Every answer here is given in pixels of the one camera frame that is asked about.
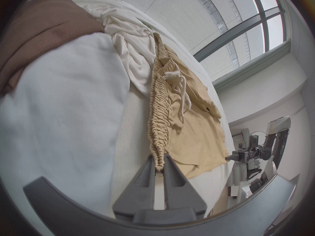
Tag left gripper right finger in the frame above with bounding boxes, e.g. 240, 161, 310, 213
162, 153, 207, 218

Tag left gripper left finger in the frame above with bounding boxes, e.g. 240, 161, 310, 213
112, 154, 157, 219

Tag tan shorts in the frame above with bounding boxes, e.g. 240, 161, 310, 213
147, 32, 230, 179

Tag bed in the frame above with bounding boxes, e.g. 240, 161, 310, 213
57, 0, 233, 218

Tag pale grey garment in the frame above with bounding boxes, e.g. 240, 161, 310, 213
0, 32, 131, 217

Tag window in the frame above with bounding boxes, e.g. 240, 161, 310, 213
122, 0, 287, 83

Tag cream garment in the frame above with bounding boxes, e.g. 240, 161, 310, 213
82, 3, 157, 98

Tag brown garment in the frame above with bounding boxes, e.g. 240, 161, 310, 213
0, 0, 106, 94

